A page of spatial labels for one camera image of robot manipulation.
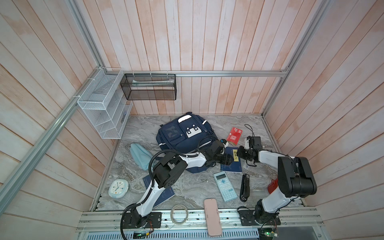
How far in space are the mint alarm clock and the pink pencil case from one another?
0.45 meters

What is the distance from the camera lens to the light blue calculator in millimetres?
814

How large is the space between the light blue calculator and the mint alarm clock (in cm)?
52

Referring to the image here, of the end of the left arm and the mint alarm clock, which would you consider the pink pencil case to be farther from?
the mint alarm clock

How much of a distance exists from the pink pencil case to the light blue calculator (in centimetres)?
6

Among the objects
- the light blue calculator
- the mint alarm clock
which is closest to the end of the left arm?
the light blue calculator

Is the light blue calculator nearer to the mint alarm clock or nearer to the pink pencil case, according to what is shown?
the pink pencil case

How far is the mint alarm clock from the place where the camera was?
81 cm

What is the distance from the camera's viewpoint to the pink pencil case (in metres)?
0.70
